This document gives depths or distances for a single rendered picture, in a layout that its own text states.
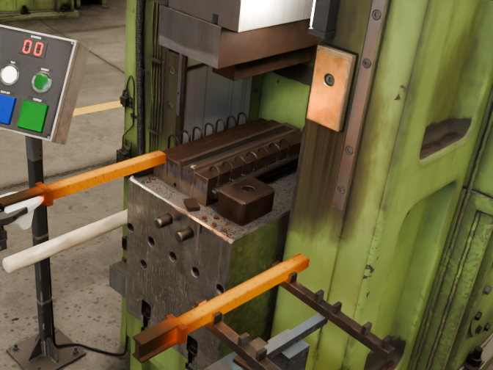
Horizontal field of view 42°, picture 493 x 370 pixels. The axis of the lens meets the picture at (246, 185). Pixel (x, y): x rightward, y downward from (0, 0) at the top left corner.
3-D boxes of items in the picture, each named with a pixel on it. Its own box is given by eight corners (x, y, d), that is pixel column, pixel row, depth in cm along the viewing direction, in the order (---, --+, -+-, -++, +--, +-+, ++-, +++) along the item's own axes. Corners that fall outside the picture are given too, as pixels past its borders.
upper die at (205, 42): (217, 69, 142) (221, 26, 138) (158, 44, 154) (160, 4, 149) (329, 42, 171) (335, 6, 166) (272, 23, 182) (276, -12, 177)
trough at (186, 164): (194, 173, 159) (194, 168, 158) (180, 165, 162) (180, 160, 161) (299, 133, 187) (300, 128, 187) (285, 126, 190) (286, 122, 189)
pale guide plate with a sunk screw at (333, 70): (337, 132, 140) (351, 56, 132) (304, 118, 145) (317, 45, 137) (342, 130, 142) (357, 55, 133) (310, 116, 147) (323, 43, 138)
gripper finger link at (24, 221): (43, 216, 132) (1, 232, 126) (42, 192, 129) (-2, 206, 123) (51, 224, 130) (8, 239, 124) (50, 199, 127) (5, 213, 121)
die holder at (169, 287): (215, 382, 169) (230, 241, 147) (125, 309, 190) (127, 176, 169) (338, 294, 207) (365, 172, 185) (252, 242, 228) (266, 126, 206)
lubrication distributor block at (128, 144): (127, 188, 200) (128, 148, 193) (114, 180, 204) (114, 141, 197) (136, 184, 202) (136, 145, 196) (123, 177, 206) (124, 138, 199)
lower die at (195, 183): (205, 206, 159) (208, 176, 155) (153, 175, 171) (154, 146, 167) (309, 161, 188) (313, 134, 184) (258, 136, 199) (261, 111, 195)
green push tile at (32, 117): (40, 132, 172) (47, 105, 172) (15, 126, 173) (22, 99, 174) (43, 133, 173) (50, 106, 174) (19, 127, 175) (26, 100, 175)
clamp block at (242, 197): (240, 227, 153) (243, 204, 150) (216, 212, 157) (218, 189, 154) (274, 211, 161) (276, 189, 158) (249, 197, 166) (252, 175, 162)
